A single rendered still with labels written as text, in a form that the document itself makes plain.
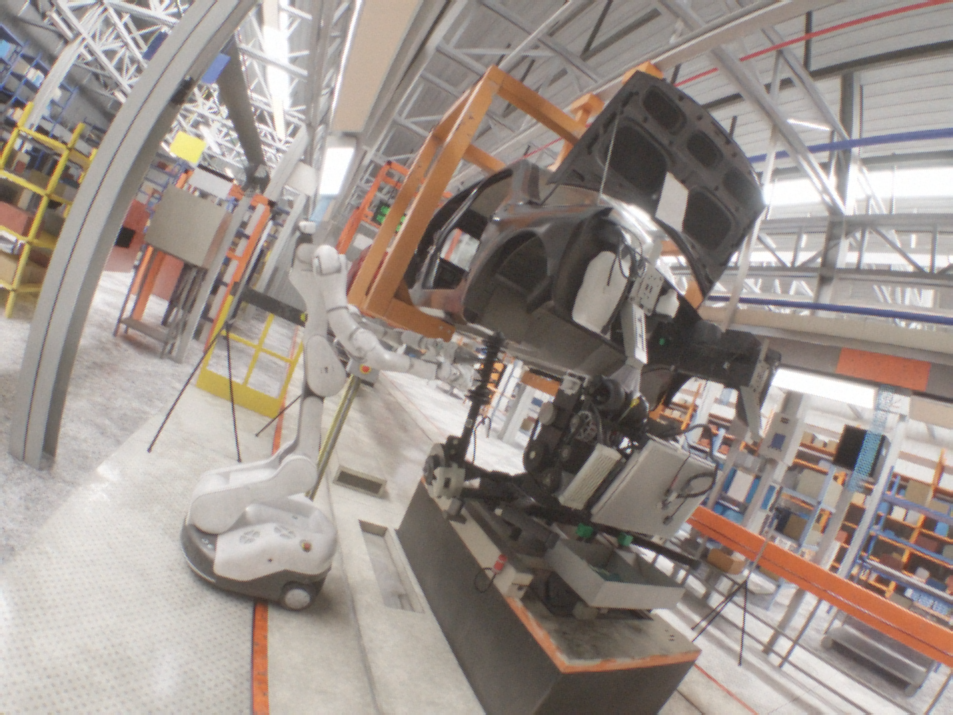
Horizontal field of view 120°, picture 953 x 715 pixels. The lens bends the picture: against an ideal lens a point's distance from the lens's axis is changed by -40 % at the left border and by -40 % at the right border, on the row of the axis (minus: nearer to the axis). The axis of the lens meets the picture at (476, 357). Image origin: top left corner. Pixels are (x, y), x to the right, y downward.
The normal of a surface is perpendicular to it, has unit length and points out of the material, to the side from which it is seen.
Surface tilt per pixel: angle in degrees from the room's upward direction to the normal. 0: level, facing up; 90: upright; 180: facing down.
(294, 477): 90
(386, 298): 90
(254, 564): 90
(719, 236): 116
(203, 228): 90
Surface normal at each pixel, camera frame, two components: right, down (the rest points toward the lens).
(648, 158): 0.19, 0.55
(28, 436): 0.36, 0.14
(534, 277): 0.01, 0.70
